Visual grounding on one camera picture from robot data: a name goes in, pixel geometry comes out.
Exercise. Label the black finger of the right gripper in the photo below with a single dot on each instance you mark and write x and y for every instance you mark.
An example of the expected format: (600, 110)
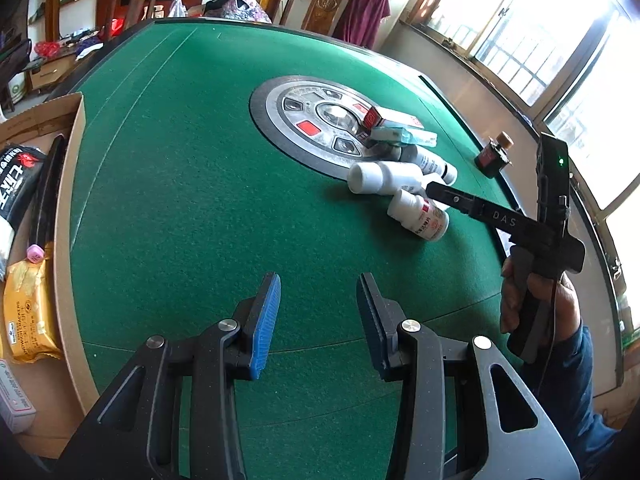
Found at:
(475, 207)

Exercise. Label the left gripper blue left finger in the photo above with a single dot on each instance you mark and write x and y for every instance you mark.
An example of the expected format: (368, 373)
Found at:
(258, 319)

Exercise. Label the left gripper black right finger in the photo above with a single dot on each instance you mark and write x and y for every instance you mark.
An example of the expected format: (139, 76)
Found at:
(380, 318)

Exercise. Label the white medicine bottle red label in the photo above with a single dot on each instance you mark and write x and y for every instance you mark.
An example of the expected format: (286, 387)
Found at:
(419, 215)

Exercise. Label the white plastic bottle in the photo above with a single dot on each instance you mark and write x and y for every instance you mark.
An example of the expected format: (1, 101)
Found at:
(386, 178)

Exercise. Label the teal tissue pack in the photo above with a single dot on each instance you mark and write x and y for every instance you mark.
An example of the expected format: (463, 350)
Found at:
(404, 136)

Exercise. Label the red white glue box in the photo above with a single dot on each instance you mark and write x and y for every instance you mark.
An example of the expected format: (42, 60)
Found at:
(378, 116)

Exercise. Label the yellow snack bag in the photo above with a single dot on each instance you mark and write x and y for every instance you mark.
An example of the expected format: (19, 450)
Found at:
(29, 311)

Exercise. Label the black marker pen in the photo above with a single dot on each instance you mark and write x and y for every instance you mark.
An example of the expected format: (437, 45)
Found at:
(43, 216)

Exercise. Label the white small box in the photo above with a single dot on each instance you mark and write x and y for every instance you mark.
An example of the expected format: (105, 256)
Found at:
(16, 409)

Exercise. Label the black silver snack packet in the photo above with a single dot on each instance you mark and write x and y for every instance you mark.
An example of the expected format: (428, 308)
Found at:
(20, 173)

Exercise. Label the white slim bottle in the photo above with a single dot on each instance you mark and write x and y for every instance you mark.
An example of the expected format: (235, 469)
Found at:
(427, 161)

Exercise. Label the blue sleeve right forearm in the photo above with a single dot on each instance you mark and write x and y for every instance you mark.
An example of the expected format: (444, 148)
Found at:
(563, 386)

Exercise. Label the small dark ink bottle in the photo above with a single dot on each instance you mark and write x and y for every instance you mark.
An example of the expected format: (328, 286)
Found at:
(494, 156)

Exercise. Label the round mahjong table control panel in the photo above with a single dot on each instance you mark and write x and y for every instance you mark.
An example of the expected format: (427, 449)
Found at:
(318, 123)

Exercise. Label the cardboard tray box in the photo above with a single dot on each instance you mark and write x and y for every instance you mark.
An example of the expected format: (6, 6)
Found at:
(46, 386)

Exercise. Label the maroon garment on chair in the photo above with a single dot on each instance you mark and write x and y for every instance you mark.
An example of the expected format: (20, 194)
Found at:
(360, 21)

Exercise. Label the pile of clothes bag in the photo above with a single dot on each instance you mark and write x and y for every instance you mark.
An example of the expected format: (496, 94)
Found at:
(238, 10)

